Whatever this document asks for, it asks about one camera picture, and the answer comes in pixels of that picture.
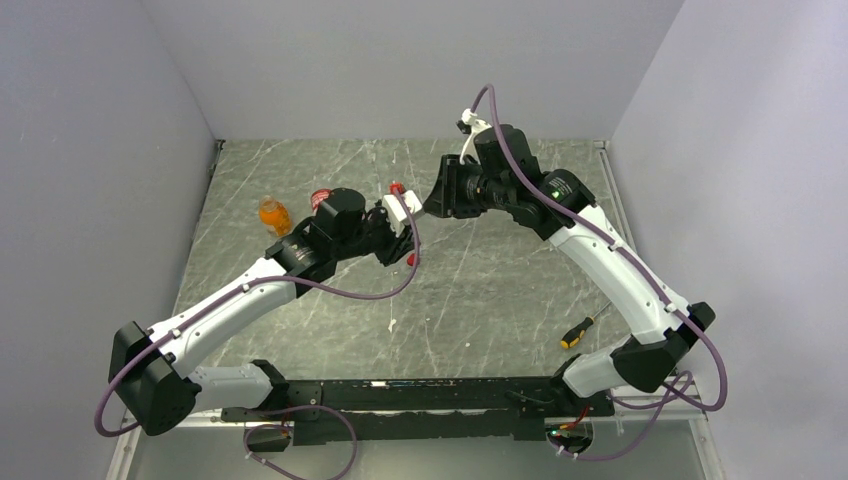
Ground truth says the clear red-label water bottle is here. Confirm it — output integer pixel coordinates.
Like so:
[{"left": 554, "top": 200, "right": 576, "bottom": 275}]
[{"left": 310, "top": 188, "right": 332, "bottom": 212}]

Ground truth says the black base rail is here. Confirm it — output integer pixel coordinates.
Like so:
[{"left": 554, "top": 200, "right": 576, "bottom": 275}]
[{"left": 221, "top": 376, "right": 615, "bottom": 446}]

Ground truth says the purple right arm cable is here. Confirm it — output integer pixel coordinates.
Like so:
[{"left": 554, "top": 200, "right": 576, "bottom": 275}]
[{"left": 470, "top": 84, "right": 729, "bottom": 463}]

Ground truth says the small clear orange bottle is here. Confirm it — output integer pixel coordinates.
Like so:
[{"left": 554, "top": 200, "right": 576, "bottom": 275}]
[{"left": 258, "top": 195, "right": 292, "bottom": 238}]

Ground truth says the black yellow screwdriver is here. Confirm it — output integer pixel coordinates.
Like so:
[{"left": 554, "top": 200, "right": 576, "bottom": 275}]
[{"left": 560, "top": 305, "right": 607, "bottom": 349}]

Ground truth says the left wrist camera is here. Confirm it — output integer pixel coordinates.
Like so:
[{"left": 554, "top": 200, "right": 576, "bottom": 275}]
[{"left": 382, "top": 182, "right": 425, "bottom": 237}]

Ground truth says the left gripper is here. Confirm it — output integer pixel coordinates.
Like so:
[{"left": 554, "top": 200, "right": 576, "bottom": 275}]
[{"left": 334, "top": 199, "right": 420, "bottom": 267}]

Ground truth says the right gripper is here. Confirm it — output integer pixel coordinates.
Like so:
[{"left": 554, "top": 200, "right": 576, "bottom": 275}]
[{"left": 424, "top": 154, "right": 513, "bottom": 219}]

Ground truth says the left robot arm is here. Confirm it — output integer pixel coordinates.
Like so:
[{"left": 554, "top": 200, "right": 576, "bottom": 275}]
[{"left": 107, "top": 184, "right": 423, "bottom": 436}]

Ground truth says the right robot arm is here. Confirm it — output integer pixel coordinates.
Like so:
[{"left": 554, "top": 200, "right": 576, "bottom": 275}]
[{"left": 424, "top": 124, "right": 716, "bottom": 415}]

